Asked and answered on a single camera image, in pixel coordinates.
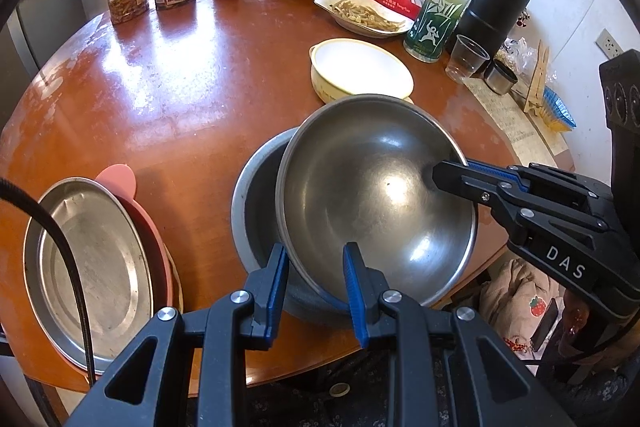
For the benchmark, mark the white oval dish with food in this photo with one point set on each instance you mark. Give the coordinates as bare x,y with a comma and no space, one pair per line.
365,17

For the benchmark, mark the black thermos flask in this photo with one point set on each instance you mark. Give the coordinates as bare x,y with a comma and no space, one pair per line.
492,2

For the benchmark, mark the wide shallow steel bowl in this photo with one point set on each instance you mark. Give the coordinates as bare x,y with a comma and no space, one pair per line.
255,217

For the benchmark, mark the deep steel bowl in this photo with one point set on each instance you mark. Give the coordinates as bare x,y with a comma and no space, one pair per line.
370,207

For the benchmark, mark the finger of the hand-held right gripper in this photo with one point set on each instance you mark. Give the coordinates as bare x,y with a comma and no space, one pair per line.
465,182
500,172

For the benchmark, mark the grey refrigerator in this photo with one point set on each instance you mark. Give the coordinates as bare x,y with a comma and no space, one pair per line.
45,27

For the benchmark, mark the wooden clip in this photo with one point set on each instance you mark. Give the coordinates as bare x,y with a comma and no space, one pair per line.
537,77

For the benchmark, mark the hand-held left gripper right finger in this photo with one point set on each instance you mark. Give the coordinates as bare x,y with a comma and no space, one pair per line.
355,297

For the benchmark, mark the clear plastic bag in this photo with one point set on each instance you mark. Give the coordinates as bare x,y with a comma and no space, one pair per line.
520,52

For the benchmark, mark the blue packet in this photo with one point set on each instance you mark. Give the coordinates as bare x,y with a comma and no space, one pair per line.
560,109

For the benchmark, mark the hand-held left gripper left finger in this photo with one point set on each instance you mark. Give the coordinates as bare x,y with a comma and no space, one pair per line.
272,297

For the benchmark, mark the paper note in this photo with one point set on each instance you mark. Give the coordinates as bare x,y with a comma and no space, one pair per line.
515,122

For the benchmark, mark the pink plastic plate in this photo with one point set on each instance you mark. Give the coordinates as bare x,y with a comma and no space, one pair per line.
120,179

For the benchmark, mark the green plastic bottle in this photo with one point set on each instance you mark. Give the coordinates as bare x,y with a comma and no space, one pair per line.
435,17

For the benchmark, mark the round steel pan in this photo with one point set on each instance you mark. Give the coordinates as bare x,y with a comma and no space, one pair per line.
90,267

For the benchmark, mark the clear plastic cup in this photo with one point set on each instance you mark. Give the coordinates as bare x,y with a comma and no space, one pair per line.
465,59

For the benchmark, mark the beige cloth with strawberry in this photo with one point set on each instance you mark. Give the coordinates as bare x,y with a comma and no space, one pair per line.
520,297

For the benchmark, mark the small steel cup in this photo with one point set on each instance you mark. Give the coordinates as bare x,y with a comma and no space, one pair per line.
500,77

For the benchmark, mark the wall outlet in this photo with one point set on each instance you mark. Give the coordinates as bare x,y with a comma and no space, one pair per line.
609,44

